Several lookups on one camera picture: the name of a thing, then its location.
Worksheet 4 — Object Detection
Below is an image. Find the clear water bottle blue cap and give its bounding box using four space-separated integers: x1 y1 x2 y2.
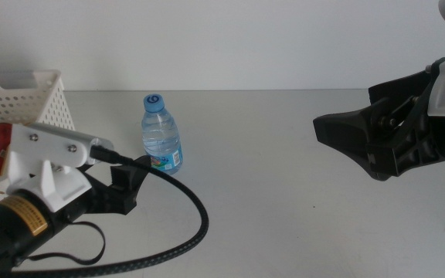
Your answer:
141 93 184 175

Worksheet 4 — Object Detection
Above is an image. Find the white perforated plastic basket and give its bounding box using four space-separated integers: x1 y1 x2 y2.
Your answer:
0 69 76 215

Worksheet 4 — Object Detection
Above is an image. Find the black braided camera cable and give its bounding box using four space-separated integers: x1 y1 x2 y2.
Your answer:
0 144 210 278

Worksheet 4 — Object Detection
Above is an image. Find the thin black wire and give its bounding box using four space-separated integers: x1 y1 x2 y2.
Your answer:
23 220 107 266

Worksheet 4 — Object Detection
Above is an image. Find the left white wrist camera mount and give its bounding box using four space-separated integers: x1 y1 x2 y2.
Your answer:
5 122 114 213

